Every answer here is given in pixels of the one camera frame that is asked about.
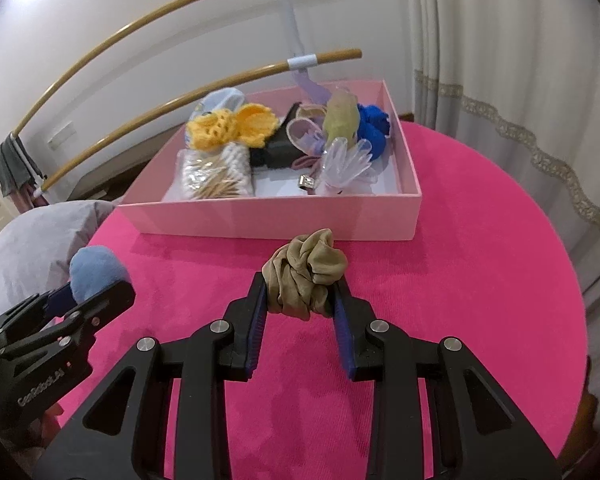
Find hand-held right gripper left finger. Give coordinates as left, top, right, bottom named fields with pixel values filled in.
left=32, top=272, right=271, bottom=480

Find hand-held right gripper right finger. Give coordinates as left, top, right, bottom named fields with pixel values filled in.
left=330, top=280, right=563, bottom=480

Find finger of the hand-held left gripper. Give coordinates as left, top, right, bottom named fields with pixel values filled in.
left=0, top=280, right=137, bottom=361
left=0, top=285, right=77, bottom=343

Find light blue fluffy scrunchie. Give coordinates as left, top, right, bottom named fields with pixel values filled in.
left=69, top=245, right=133, bottom=306

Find beige velvet scrunchie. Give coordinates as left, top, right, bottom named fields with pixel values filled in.
left=261, top=228, right=349, bottom=321

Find pink cardboard box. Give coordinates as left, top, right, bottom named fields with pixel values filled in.
left=116, top=78, right=423, bottom=242

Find clear organza hair clip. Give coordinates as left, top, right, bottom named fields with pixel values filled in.
left=298, top=139, right=381, bottom=196

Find lilac organza hair bow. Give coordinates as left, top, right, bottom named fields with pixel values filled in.
left=285, top=71, right=333, bottom=158

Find royal blue fleece scrunchie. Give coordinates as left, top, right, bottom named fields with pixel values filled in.
left=355, top=103, right=393, bottom=161

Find yellow-green ribbon hair bow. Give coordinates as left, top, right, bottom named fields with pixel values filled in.
left=321, top=89, right=363, bottom=143

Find white quilt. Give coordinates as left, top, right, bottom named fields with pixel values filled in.
left=0, top=200, right=123, bottom=331

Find grey hanging cloth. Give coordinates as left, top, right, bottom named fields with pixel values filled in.
left=0, top=137, right=36, bottom=198

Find dark-topped white drawer cabinet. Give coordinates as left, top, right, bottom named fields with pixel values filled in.
left=72, top=125, right=191, bottom=202

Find small black box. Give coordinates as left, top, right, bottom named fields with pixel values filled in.
left=250, top=102, right=306, bottom=171

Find light blue printed cloth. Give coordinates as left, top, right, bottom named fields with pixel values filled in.
left=196, top=87, right=246, bottom=116

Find brown wooden furniture leg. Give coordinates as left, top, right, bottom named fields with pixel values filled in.
left=562, top=355, right=600, bottom=466

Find cream curtain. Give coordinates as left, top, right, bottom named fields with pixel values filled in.
left=397, top=0, right=600, bottom=296

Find white barre post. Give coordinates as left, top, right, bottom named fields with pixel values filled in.
left=10, top=132, right=51, bottom=196
left=262, top=0, right=318, bottom=86

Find short wooden barre rail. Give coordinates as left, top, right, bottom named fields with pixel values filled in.
left=42, top=49, right=363, bottom=193

